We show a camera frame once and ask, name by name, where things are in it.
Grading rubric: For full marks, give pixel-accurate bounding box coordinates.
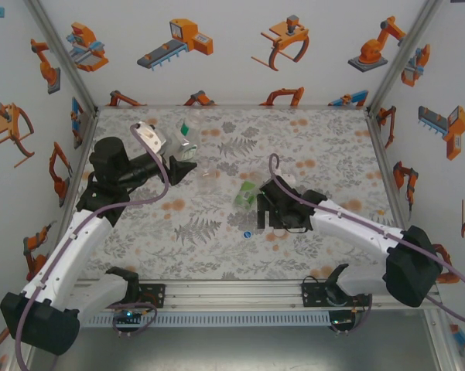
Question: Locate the thin purple cable loop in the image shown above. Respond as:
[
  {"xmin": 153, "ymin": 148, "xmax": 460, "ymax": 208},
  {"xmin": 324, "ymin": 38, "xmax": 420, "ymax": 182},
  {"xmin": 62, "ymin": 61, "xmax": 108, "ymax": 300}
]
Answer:
[
  {"xmin": 327, "ymin": 293, "xmax": 373, "ymax": 338},
  {"xmin": 111, "ymin": 302, "xmax": 159, "ymax": 340}
]

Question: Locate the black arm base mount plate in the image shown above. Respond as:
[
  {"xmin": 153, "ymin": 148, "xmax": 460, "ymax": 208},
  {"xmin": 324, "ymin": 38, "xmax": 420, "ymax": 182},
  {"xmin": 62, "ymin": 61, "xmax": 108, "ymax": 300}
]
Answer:
[
  {"xmin": 137, "ymin": 283, "xmax": 167, "ymax": 310},
  {"xmin": 300, "ymin": 276, "xmax": 336, "ymax": 308}
]

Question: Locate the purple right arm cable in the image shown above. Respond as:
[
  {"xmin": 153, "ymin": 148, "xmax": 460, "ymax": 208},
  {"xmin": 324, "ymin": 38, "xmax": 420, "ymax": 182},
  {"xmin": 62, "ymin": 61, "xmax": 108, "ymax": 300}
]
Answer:
[{"xmin": 268, "ymin": 153, "xmax": 465, "ymax": 325}]

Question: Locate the grey slotted cable duct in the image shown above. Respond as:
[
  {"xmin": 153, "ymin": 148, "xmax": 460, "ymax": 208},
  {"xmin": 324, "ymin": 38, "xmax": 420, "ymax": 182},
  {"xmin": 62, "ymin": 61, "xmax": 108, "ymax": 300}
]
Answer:
[{"xmin": 63, "ymin": 311, "xmax": 333, "ymax": 328}]

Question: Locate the clear unlabelled plastic bottle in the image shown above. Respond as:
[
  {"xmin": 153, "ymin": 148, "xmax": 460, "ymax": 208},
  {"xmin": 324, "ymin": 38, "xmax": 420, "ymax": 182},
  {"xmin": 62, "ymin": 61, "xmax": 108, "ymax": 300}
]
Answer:
[{"xmin": 198, "ymin": 161, "xmax": 221, "ymax": 196}]

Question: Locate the clear bottle dark green label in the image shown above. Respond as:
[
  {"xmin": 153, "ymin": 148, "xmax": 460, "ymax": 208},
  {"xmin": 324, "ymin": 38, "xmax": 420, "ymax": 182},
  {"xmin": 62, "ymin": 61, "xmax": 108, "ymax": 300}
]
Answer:
[{"xmin": 165, "ymin": 115, "xmax": 199, "ymax": 162}]

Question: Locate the green plastic wrapper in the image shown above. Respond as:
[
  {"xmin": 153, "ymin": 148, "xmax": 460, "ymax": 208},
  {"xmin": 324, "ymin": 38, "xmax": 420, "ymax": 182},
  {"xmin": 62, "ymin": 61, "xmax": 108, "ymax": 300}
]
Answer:
[{"xmin": 234, "ymin": 168, "xmax": 274, "ymax": 213}]

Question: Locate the aluminium frame post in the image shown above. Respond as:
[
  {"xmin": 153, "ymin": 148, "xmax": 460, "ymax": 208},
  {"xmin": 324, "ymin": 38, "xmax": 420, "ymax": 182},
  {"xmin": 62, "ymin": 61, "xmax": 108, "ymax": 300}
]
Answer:
[
  {"xmin": 25, "ymin": 0, "xmax": 101, "ymax": 113},
  {"xmin": 365, "ymin": 0, "xmax": 444, "ymax": 113}
]

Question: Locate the aluminium table side rail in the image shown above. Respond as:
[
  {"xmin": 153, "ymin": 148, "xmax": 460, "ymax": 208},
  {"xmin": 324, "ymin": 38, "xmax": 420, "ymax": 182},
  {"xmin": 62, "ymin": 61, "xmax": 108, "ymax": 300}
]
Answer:
[
  {"xmin": 365, "ymin": 110, "xmax": 409, "ymax": 233},
  {"xmin": 57, "ymin": 107, "xmax": 101, "ymax": 233}
]

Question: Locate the long aluminium base rail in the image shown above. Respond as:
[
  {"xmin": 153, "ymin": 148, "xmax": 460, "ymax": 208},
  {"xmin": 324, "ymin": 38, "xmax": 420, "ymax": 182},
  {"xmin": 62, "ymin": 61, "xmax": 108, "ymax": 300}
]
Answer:
[{"xmin": 74, "ymin": 280, "xmax": 440, "ymax": 311}]

